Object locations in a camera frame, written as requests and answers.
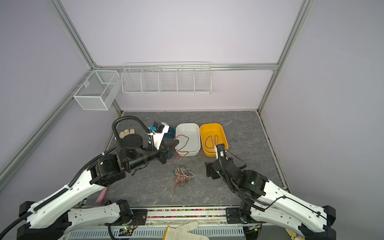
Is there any purple pink spatula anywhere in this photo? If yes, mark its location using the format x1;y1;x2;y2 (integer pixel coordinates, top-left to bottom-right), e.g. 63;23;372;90
95;188;108;206

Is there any green cable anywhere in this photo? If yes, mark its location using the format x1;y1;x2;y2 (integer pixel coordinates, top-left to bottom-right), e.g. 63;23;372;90
175;166;195;187

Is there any teal plastic bin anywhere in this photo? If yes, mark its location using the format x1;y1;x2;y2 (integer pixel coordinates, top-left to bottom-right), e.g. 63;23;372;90
163;127;176;160

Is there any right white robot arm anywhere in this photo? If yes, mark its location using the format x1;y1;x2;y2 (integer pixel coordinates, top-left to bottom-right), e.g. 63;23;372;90
206;157;337;240

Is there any yellow plastic bin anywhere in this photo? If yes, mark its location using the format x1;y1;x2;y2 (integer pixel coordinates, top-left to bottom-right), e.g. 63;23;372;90
200;123;229;157

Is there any white wire wall shelf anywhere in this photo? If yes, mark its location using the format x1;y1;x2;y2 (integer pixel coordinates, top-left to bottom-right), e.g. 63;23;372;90
121;62;212;95

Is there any white work glove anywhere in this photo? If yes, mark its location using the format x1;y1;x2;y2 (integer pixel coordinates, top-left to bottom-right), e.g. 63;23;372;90
163;221;209;240

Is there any cream fabric glove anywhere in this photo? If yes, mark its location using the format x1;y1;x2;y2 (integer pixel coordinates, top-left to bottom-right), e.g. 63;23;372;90
119;129;135;139

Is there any white plastic bin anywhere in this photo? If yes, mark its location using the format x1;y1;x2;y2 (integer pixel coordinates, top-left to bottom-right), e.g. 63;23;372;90
175;123;201;157

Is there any red cable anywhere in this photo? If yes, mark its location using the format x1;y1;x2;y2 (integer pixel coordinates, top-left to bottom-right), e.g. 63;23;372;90
204;134;220;150
166;134;190;162

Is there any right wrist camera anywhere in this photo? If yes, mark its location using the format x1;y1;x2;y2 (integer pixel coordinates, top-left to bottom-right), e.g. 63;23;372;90
215;144;228;160

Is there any white wire mesh box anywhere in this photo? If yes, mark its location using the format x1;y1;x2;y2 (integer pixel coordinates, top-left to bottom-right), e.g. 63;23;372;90
74;70;122;111

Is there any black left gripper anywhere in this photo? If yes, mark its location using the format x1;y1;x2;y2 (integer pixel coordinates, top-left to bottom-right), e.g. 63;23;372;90
127;137;180;171

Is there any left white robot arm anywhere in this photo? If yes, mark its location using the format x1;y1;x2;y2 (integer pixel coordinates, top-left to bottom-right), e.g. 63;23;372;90
1;116;180;240

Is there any colourful bead strip rail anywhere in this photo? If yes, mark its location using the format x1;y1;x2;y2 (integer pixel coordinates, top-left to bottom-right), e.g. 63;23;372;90
147;207;227;219

